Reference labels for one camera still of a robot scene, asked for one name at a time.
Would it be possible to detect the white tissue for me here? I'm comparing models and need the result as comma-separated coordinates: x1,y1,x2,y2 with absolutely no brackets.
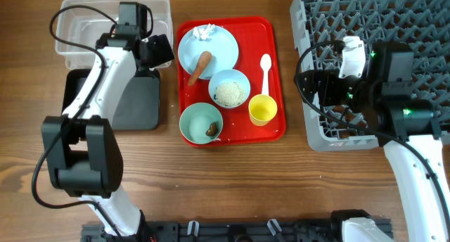
192,24,215,41

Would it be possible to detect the orange carrot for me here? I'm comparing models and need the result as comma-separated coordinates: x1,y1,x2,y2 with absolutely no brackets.
188,51,212,86

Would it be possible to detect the yellow plastic cup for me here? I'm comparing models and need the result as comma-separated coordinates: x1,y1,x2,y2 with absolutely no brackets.
248,94,278,126

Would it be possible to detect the light blue rice bowl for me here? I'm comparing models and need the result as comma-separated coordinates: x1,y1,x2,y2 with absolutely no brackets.
208,69,250,109

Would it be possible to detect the white rice pile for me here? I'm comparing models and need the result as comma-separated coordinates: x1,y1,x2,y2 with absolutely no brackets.
213,82,246,108

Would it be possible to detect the brown food scrap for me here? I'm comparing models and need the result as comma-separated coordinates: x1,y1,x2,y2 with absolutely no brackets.
205,122,219,137

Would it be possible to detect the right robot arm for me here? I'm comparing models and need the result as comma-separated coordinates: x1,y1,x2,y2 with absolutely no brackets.
294,37,449,241

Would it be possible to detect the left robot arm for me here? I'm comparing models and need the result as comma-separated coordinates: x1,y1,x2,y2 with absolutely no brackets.
38,1,174,241

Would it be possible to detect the grey dishwasher rack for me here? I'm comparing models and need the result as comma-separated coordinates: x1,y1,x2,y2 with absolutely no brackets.
290,0,449,151

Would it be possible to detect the black plastic tray bin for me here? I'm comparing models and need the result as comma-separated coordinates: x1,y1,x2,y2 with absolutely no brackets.
62,69,160,131

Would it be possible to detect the light blue plate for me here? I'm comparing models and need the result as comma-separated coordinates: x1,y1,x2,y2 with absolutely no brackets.
178,25,239,79

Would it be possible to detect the white plastic spoon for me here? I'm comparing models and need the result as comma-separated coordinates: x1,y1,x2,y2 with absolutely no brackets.
260,53,272,96

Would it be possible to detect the clear plastic bin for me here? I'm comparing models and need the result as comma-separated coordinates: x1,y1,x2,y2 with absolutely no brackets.
55,0,173,70

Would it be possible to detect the mint green bowl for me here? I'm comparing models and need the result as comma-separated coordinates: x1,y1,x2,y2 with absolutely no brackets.
179,103,224,145

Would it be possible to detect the red serving tray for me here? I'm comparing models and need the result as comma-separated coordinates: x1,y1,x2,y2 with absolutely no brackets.
176,16,286,147

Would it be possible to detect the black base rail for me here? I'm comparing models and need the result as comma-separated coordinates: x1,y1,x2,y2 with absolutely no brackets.
80,219,393,242

